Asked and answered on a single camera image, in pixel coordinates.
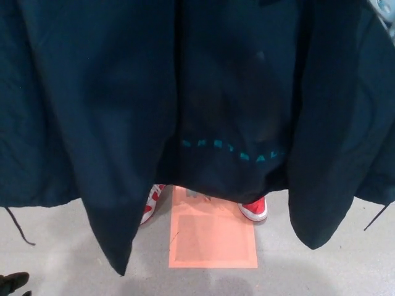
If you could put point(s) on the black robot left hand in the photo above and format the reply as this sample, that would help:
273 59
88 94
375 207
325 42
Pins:
12 285

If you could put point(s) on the dark teal coat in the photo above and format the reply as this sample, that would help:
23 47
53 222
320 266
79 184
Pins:
123 108

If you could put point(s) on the person's right red white sneaker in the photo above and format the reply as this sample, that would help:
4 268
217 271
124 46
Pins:
151 205

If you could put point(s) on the person's red white sneaker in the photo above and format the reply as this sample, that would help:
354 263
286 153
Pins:
254 209
151 205

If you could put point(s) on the person's left red white sneaker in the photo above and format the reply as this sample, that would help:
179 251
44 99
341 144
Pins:
254 209

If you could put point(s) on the orange floor tape rectangle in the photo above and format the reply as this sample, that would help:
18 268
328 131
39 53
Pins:
213 243

